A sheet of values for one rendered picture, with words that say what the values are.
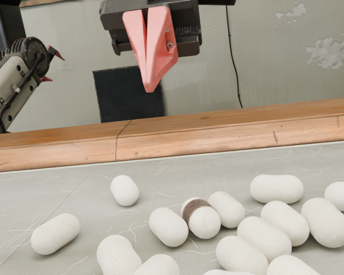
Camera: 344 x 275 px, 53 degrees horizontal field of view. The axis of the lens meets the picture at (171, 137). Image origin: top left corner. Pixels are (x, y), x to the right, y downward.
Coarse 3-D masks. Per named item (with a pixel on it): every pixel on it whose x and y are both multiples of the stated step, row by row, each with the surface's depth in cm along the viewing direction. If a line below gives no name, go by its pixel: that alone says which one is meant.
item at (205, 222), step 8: (200, 208) 22; (208, 208) 22; (192, 216) 22; (200, 216) 21; (208, 216) 21; (216, 216) 22; (192, 224) 22; (200, 224) 21; (208, 224) 21; (216, 224) 21; (200, 232) 21; (208, 232) 21; (216, 232) 22
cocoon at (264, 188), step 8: (264, 176) 25; (272, 176) 25; (280, 176) 25; (288, 176) 25; (256, 184) 25; (264, 184) 25; (272, 184) 25; (280, 184) 24; (288, 184) 24; (296, 184) 24; (256, 192) 25; (264, 192) 25; (272, 192) 24; (280, 192) 24; (288, 192) 24; (296, 192) 24; (264, 200) 25; (272, 200) 25; (280, 200) 25; (288, 200) 24; (296, 200) 24
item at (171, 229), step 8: (160, 208) 23; (168, 208) 23; (152, 216) 23; (160, 216) 22; (168, 216) 22; (176, 216) 22; (152, 224) 22; (160, 224) 21; (168, 224) 21; (176, 224) 21; (184, 224) 21; (160, 232) 21; (168, 232) 21; (176, 232) 21; (184, 232) 21; (168, 240) 21; (176, 240) 21; (184, 240) 21
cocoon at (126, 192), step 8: (120, 176) 29; (128, 176) 30; (112, 184) 29; (120, 184) 28; (128, 184) 28; (112, 192) 29; (120, 192) 27; (128, 192) 27; (136, 192) 28; (120, 200) 27; (128, 200) 27; (136, 200) 28
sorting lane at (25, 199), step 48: (336, 144) 36; (0, 192) 35; (48, 192) 33; (96, 192) 32; (144, 192) 30; (192, 192) 29; (240, 192) 28; (0, 240) 25; (96, 240) 24; (144, 240) 23; (192, 240) 22
